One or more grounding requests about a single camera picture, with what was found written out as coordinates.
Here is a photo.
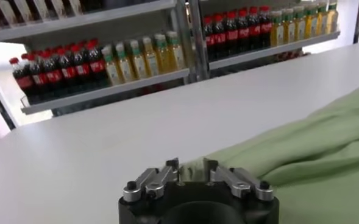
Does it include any yellow tea bottle green label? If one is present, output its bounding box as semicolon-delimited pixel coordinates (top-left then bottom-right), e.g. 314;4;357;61
316;1;329;36
327;0;339;33
282;8;296;44
129;39;149;80
293;5;307;41
270;10;285;47
166;30;186;71
114;41;136;83
101;44;122;86
154;33;173;74
304;3;318;38
141;36;160;77

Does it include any cola bottle red label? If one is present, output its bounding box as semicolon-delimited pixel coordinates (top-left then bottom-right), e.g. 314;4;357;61
202;15;216;61
247;6;261;51
57;47;78;92
237;8;250;53
86;41;108;88
212;13;227;58
259;5;272;49
71;44;91;89
10;57;35;103
41;51;64;95
26;54;49;98
225;10;239;55

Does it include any dark bottle white red label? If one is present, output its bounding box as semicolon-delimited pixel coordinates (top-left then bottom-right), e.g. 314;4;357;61
13;0;34;23
0;0;17;27
31;0;51;19
49;0;67;16

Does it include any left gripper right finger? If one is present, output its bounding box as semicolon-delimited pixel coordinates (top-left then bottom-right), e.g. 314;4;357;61
203;157;274;202

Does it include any light green printed shirt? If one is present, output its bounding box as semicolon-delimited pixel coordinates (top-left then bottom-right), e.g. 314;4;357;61
179;79;359;224

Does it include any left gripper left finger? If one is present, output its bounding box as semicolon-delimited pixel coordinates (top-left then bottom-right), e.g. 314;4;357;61
123;157;180;203

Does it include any grey metal shelf rack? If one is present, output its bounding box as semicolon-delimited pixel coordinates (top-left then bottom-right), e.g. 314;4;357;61
188;0;341;80
0;0;198;116

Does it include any black window post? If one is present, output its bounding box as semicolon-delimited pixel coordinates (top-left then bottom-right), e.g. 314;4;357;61
0;72;18;147

